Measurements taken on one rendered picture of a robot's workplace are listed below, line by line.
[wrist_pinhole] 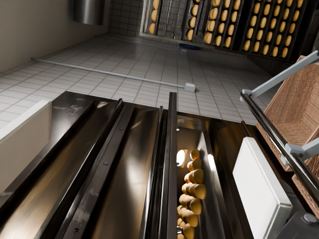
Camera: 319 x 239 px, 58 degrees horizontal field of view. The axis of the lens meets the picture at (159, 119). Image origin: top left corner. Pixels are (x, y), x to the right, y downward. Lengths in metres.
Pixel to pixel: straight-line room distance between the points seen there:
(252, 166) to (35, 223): 0.80
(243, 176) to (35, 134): 0.13
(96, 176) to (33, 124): 0.95
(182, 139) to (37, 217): 1.19
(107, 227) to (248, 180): 0.79
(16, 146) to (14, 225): 0.80
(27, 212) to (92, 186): 0.23
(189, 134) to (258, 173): 1.73
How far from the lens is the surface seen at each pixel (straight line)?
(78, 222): 0.94
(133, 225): 0.92
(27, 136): 0.18
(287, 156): 0.73
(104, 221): 0.97
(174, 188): 0.86
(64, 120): 1.55
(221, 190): 1.20
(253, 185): 0.17
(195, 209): 1.50
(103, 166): 1.18
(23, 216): 0.98
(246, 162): 0.19
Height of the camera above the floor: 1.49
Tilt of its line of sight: 1 degrees down
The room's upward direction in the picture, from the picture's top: 80 degrees counter-clockwise
